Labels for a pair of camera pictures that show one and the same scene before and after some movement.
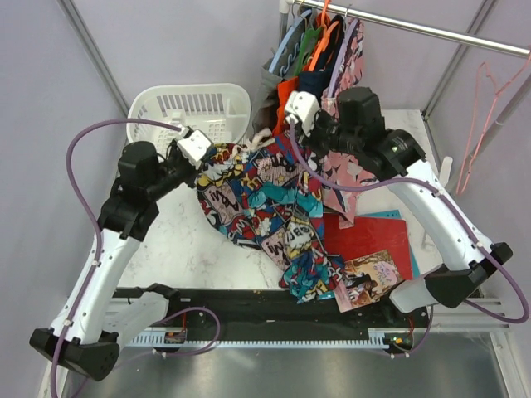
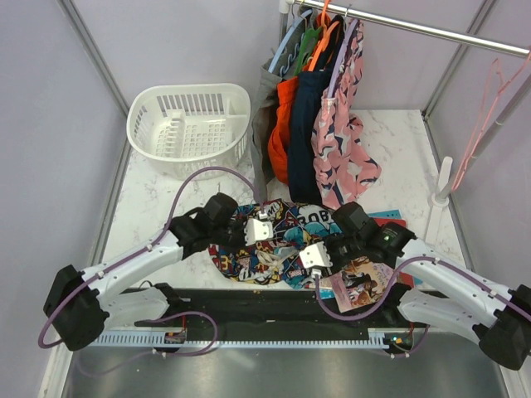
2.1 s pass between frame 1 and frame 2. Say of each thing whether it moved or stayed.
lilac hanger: stayed
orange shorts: stayed
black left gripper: moved
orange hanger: stayed
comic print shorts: moved
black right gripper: moved
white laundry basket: stayed
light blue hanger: stayed
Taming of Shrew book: stayed
